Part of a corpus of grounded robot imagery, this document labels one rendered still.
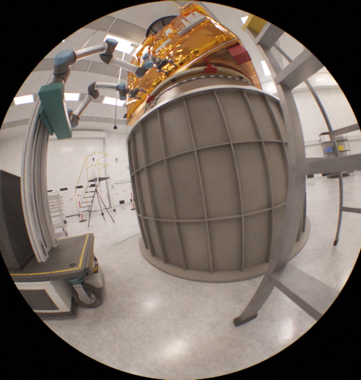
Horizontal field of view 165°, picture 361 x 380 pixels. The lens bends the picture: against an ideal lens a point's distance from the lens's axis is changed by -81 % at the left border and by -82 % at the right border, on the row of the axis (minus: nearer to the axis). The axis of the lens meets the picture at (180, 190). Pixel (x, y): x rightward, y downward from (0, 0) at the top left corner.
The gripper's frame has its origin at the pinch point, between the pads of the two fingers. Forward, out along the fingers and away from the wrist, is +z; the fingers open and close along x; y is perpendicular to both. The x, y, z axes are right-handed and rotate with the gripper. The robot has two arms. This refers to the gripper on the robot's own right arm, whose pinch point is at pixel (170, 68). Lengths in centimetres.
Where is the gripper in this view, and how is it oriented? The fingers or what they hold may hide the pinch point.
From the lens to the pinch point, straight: 145.1
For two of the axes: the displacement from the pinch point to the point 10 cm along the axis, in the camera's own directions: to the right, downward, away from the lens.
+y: 1.6, 9.9, 0.3
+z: 6.8, -1.3, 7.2
